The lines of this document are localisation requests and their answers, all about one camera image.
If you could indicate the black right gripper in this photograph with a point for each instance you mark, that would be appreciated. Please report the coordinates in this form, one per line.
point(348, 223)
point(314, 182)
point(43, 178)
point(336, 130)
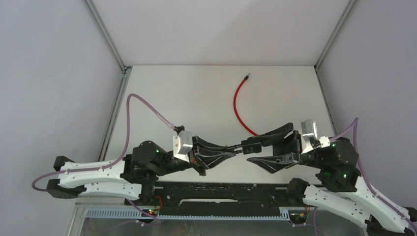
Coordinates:
point(288, 155)

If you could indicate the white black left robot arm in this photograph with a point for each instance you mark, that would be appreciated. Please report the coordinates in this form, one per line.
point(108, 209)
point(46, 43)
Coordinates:
point(134, 176)

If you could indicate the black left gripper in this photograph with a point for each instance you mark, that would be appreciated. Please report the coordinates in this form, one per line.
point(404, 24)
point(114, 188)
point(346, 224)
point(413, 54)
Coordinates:
point(202, 158)

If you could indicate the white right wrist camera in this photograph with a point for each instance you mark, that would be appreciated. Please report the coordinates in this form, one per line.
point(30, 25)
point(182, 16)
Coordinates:
point(310, 139)

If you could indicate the black padlock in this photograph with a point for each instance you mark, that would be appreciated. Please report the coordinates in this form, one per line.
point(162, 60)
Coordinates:
point(245, 147)

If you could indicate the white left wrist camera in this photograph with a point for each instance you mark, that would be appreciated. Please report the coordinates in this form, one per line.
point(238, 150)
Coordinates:
point(182, 145)

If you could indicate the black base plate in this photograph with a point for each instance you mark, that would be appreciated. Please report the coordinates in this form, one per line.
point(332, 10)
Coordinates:
point(219, 200)

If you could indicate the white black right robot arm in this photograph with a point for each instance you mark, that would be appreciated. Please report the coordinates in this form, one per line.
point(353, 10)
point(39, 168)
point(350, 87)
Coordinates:
point(346, 192)

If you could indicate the aluminium frame rail left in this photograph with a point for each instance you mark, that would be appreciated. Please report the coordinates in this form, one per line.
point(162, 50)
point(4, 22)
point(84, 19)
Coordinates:
point(103, 85)

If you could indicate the aluminium frame rail right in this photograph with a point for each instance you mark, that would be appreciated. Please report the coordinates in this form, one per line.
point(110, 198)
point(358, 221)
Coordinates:
point(352, 76)

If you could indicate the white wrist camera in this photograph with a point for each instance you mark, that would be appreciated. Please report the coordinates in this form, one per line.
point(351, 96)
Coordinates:
point(310, 139)
point(182, 145)

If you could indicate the aluminium frame rail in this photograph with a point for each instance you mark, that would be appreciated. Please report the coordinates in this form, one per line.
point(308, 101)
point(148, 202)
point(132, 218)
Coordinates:
point(103, 85)
point(352, 76)

